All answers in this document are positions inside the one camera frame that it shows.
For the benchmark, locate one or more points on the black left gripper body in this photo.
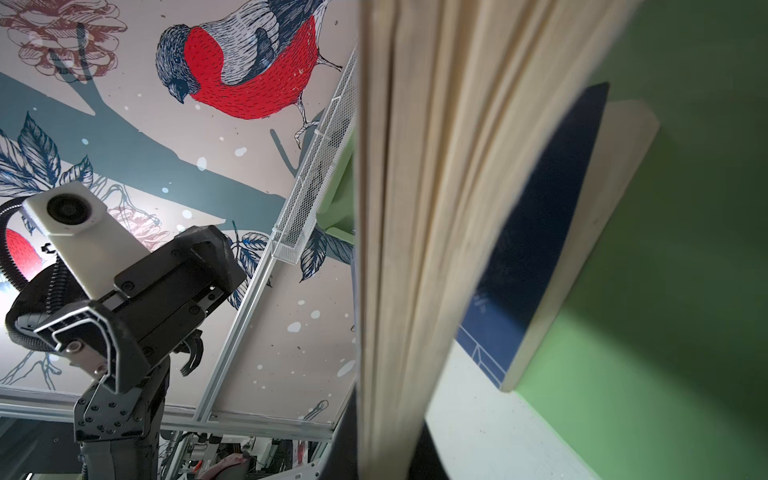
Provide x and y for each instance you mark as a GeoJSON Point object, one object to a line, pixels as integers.
{"type": "Point", "coordinates": [155, 304]}

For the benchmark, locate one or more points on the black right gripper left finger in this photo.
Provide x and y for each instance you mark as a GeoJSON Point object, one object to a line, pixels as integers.
{"type": "Point", "coordinates": [342, 461]}

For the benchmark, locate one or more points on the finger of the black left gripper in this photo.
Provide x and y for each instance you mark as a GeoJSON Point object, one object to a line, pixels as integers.
{"type": "Point", "coordinates": [193, 345]}
{"type": "Point", "coordinates": [100, 415]}

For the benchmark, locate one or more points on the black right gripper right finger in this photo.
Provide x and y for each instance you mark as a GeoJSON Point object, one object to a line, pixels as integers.
{"type": "Point", "coordinates": [426, 464]}

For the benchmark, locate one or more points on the blue book with yellow label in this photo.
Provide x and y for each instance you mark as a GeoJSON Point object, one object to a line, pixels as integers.
{"type": "Point", "coordinates": [578, 182]}

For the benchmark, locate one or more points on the dark blue book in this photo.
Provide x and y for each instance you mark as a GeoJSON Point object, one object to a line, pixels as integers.
{"type": "Point", "coordinates": [457, 100]}

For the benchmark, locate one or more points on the green wooden shelf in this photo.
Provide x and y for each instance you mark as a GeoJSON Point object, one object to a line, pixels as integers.
{"type": "Point", "coordinates": [656, 365]}

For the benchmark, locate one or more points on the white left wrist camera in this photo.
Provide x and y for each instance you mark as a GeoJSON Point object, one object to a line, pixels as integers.
{"type": "Point", "coordinates": [94, 246]}

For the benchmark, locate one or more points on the white wire mesh basket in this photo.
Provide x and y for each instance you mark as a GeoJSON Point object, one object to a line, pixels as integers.
{"type": "Point", "coordinates": [321, 153]}

